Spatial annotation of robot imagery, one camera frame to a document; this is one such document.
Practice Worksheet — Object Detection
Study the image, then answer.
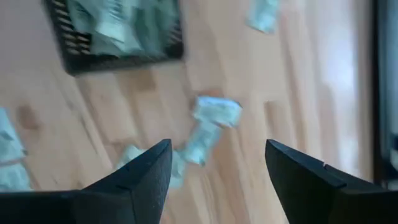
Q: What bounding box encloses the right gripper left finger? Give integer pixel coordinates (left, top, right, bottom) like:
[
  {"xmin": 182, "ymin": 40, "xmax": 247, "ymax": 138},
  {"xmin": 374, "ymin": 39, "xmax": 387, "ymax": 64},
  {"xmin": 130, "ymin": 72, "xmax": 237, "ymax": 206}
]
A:
[{"xmin": 82, "ymin": 138, "xmax": 174, "ymax": 224}]

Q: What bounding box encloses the blurred white packet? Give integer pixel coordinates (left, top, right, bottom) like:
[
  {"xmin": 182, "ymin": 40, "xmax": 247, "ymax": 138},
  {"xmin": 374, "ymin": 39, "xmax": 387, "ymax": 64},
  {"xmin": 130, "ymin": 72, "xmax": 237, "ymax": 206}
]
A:
[{"xmin": 133, "ymin": 0, "xmax": 180, "ymax": 54}]

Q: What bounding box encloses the black mesh plastic basket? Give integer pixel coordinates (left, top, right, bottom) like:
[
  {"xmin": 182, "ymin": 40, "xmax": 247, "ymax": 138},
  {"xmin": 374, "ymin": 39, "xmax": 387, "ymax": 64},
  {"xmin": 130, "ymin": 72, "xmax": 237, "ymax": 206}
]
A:
[{"xmin": 42, "ymin": 0, "xmax": 187, "ymax": 77}]

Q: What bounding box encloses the black aluminium table frame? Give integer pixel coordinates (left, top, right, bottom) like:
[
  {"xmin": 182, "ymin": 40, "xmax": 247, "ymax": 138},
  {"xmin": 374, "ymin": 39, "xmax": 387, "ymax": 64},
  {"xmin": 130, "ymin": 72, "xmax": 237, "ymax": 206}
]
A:
[{"xmin": 371, "ymin": 0, "xmax": 398, "ymax": 187}]

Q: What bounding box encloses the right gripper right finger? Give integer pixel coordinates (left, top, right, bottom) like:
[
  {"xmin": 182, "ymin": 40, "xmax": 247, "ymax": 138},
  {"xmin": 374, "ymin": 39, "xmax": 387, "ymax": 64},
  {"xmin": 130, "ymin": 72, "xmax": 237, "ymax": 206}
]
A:
[{"xmin": 264, "ymin": 139, "xmax": 379, "ymax": 224}]

